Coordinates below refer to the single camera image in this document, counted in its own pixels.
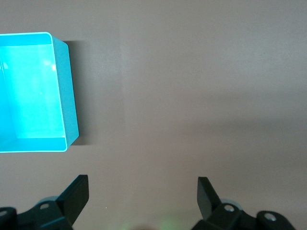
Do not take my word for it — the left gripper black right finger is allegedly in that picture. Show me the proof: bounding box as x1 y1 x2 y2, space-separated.
191 176 295 230

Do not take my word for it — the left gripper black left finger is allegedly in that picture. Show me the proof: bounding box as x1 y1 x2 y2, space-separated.
0 174 90 230

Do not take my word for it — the teal plastic bin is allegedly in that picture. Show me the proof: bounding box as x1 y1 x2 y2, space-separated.
0 31 80 154

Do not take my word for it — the brown table mat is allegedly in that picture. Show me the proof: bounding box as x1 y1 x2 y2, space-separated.
0 0 307 230

